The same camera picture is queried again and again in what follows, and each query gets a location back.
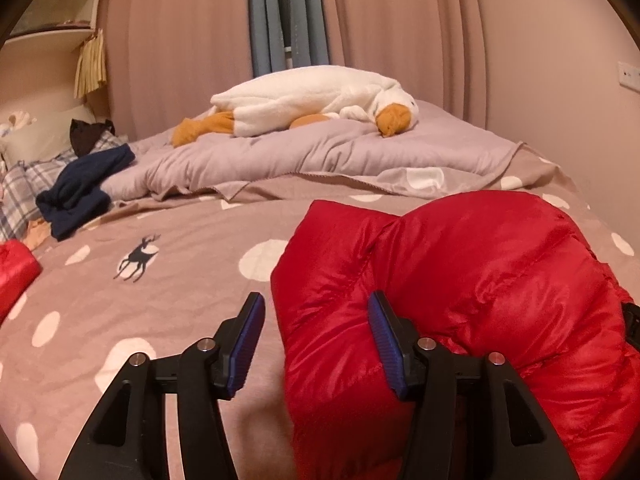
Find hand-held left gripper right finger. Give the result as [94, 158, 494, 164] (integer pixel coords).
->
[367, 290, 561, 480]

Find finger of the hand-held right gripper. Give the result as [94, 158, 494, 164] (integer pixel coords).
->
[621, 302, 640, 352]

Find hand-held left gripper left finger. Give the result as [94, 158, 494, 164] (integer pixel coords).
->
[57, 291, 266, 480]

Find red down jacket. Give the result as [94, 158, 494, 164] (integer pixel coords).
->
[270, 190, 640, 480]

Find polka dot bed cover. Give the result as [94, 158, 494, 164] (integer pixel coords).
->
[0, 150, 640, 480]

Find lilac blanket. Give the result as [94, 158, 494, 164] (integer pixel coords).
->
[100, 99, 526, 201]

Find navy garment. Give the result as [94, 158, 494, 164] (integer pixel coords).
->
[36, 143, 137, 242]

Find peach cloth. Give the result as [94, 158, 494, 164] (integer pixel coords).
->
[22, 220, 53, 252]

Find red cloth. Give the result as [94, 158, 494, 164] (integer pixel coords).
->
[0, 240, 42, 323]

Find white goose plush toy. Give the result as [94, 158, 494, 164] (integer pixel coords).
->
[171, 65, 418, 148]

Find dark brown cloth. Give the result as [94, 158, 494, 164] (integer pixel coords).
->
[69, 119, 116, 157]

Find white pillow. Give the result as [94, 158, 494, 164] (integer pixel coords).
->
[0, 107, 98, 168]

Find pink curtain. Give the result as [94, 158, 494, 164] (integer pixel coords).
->
[97, 0, 255, 146]
[317, 0, 488, 126]

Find yellow hanging tassel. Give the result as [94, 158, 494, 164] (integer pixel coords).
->
[74, 30, 107, 100]

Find small floral cloth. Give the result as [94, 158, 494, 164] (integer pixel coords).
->
[0, 110, 37, 140]

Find blue-grey curtain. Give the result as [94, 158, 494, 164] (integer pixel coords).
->
[247, 0, 333, 77]

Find white wall socket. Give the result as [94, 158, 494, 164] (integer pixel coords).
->
[617, 61, 640, 90]

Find white wall shelf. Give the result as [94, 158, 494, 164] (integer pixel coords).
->
[0, 0, 108, 111]

